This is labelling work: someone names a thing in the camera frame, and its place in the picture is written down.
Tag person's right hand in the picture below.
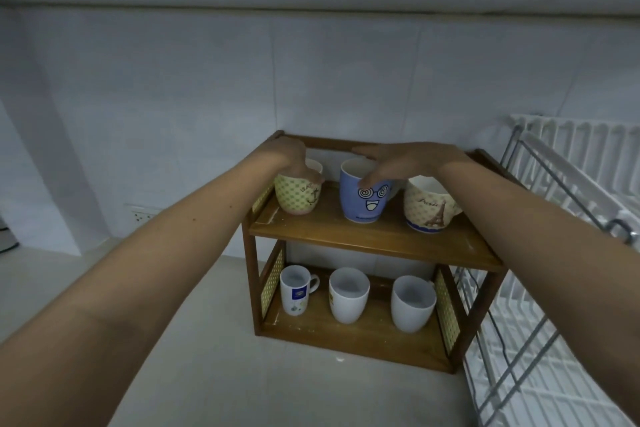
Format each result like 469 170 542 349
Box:
352 141 471 190

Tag person's left hand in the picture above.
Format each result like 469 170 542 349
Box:
260 136 324 185

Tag green dotted anchor mug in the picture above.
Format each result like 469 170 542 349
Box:
273 158 324 216

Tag blue cartoon face mug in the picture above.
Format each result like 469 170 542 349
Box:
339 157 394 224

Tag person's right forearm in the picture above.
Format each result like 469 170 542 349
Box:
440 154 640 422

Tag person's left forearm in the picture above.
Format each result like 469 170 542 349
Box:
0 149 281 427

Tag two-tier wooden shelf rack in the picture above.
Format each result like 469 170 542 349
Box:
241 130 526 374

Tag cream tower print mug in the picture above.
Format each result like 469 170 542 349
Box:
403 175 463 234

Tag white mug with blue label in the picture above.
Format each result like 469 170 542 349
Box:
279 265 321 317

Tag white mug with yellow print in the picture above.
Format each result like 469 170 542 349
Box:
328 267 371 325

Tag plain white mug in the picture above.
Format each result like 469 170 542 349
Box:
390 275 438 334

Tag white plastic dish rack tray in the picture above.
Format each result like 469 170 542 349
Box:
451 113 640 427

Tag white wall socket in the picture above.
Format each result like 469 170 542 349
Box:
130 206 162 225

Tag grey metal dish rack frame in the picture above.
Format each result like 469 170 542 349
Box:
462 125 640 427

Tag white appliance with black cable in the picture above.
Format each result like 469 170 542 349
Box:
0 216 20 256

